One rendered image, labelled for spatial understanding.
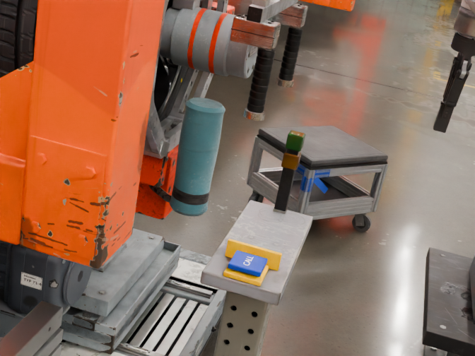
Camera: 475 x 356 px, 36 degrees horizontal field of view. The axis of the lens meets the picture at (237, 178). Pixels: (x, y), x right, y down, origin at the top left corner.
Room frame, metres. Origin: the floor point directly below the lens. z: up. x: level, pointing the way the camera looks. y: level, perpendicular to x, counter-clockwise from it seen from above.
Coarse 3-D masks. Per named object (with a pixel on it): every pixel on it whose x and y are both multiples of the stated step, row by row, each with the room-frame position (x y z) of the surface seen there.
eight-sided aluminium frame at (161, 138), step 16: (208, 0) 1.93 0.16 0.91; (224, 0) 1.92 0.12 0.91; (160, 32) 1.46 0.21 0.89; (192, 80) 1.90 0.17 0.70; (208, 80) 1.89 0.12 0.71; (176, 112) 1.80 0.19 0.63; (160, 128) 1.55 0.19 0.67; (176, 128) 1.71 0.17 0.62; (160, 144) 1.57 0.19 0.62; (176, 144) 1.69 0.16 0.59
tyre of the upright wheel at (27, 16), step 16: (0, 0) 1.44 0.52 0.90; (16, 0) 1.42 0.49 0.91; (32, 0) 1.42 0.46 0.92; (0, 16) 1.43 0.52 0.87; (16, 16) 1.42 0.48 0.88; (32, 16) 1.41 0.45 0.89; (0, 32) 1.42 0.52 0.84; (16, 32) 1.42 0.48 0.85; (32, 32) 1.41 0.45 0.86; (0, 48) 1.43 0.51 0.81; (16, 48) 1.43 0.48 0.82; (32, 48) 1.41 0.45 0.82; (0, 64) 1.43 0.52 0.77; (16, 64) 1.43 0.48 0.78; (176, 96) 1.91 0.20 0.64
